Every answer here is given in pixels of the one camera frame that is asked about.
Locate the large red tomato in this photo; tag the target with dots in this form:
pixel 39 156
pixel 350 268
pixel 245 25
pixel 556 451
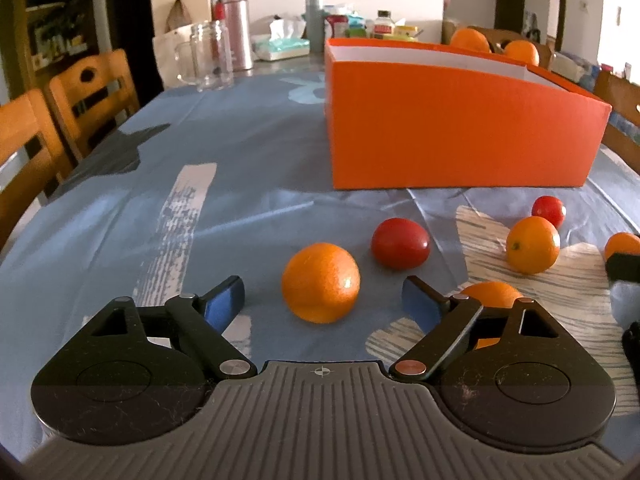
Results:
pixel 400 242

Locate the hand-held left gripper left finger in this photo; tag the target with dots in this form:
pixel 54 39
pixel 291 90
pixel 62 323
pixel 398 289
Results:
pixel 227 301

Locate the orange cardboard box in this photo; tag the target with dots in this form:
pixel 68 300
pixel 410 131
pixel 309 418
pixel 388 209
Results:
pixel 450 130

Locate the grey bottle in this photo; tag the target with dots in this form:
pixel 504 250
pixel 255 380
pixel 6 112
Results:
pixel 315 25

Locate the white crumpled tissue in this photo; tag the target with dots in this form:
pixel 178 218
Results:
pixel 285 27

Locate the pink thermos flask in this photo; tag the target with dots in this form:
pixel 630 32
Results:
pixel 239 30

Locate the wooden chair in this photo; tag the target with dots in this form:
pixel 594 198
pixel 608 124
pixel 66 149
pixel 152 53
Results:
pixel 545 55
pixel 25 160
pixel 620 110
pixel 100 90

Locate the small red tomato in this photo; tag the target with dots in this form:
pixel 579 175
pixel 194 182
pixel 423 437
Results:
pixel 548 210

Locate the teal tissue pack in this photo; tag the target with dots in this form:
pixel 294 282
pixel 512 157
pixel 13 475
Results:
pixel 280 49

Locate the dark bottle white label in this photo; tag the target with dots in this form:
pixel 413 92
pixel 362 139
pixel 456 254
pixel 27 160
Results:
pixel 383 27

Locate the yellow panda mug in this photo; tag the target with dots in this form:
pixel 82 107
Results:
pixel 407 34

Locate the wooden shelf cabinet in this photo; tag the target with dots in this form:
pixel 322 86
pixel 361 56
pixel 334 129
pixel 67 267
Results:
pixel 50 10

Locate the red snack canister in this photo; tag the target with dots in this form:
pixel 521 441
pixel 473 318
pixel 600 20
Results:
pixel 337 25

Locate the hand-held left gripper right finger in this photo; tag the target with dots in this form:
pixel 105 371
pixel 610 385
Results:
pixel 417 301

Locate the clear glass jar mug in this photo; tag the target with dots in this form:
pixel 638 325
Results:
pixel 212 60

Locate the white tote bag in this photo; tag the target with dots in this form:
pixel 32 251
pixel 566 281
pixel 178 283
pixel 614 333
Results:
pixel 167 55

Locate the blue printed tablecloth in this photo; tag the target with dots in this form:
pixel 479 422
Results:
pixel 250 160

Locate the large orange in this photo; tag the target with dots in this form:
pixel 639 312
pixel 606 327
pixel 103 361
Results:
pixel 320 282

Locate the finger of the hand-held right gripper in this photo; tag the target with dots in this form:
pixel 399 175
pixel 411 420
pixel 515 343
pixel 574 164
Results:
pixel 624 267
pixel 632 342

